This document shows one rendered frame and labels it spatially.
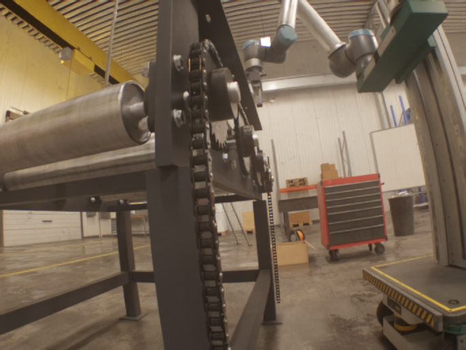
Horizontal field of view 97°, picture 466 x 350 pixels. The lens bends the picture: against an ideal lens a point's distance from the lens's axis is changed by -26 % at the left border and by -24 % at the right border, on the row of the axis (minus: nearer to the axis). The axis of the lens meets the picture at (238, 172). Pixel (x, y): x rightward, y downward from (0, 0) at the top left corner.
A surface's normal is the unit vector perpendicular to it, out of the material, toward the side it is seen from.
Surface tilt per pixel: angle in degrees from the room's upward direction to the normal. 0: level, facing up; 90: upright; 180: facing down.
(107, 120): 115
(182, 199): 90
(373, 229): 90
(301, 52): 90
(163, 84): 90
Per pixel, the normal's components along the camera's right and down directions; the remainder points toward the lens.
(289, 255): -0.15, -0.15
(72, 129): -0.11, 0.30
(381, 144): -0.56, -0.07
